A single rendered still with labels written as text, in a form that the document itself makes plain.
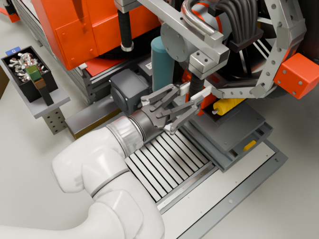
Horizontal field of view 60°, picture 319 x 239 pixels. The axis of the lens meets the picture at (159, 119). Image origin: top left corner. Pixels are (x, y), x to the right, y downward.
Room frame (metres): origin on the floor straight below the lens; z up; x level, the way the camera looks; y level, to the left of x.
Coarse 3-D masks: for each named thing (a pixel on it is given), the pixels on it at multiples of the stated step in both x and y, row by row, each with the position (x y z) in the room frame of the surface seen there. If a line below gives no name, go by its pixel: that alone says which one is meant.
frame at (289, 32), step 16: (272, 0) 0.60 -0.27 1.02; (288, 0) 0.61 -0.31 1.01; (272, 16) 0.59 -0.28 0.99; (288, 16) 0.57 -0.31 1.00; (288, 32) 0.55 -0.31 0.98; (304, 32) 0.57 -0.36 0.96; (272, 48) 0.56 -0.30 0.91; (288, 48) 0.53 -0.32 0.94; (272, 64) 0.55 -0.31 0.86; (208, 80) 0.72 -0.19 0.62; (224, 80) 0.72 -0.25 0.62; (256, 80) 0.62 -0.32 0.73; (272, 80) 0.54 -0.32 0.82; (224, 96) 0.64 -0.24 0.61; (240, 96) 0.59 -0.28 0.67; (256, 96) 0.55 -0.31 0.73
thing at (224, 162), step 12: (168, 108) 0.92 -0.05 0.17; (192, 132) 0.76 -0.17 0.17; (264, 132) 0.76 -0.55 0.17; (204, 144) 0.69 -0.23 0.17; (240, 144) 0.70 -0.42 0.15; (252, 144) 0.68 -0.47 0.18; (216, 156) 0.62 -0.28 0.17; (228, 156) 0.62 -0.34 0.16; (240, 156) 0.63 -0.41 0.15; (228, 168) 0.58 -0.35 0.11
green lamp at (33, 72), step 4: (28, 68) 0.74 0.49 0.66; (32, 68) 0.74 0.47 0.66; (36, 68) 0.74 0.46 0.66; (28, 72) 0.72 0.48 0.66; (32, 72) 0.72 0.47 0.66; (36, 72) 0.72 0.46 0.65; (32, 76) 0.71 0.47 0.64; (36, 76) 0.72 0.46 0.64; (40, 76) 0.73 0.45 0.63; (32, 80) 0.71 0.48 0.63
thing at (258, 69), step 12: (180, 0) 0.98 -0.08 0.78; (228, 36) 0.80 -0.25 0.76; (252, 48) 0.90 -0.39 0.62; (264, 48) 0.69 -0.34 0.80; (228, 60) 0.83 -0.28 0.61; (240, 60) 0.83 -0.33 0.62; (252, 60) 0.82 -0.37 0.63; (264, 60) 0.80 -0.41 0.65; (228, 72) 0.76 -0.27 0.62; (240, 72) 0.74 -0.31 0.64; (252, 72) 0.72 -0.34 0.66
